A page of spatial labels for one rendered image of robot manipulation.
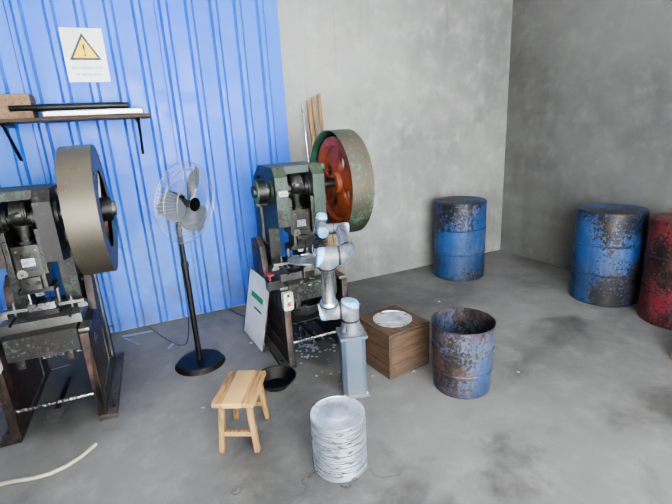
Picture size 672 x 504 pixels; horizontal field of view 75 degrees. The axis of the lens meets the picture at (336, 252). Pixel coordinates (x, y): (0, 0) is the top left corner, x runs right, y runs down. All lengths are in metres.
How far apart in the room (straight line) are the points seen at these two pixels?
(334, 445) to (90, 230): 1.80
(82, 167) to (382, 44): 3.34
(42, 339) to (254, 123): 2.56
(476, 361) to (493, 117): 3.73
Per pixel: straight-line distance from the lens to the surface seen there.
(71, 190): 2.87
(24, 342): 3.29
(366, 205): 3.24
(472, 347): 2.93
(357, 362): 2.97
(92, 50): 4.34
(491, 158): 6.05
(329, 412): 2.45
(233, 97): 4.43
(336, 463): 2.46
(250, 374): 2.84
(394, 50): 5.19
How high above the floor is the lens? 1.77
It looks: 16 degrees down
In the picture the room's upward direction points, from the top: 3 degrees counter-clockwise
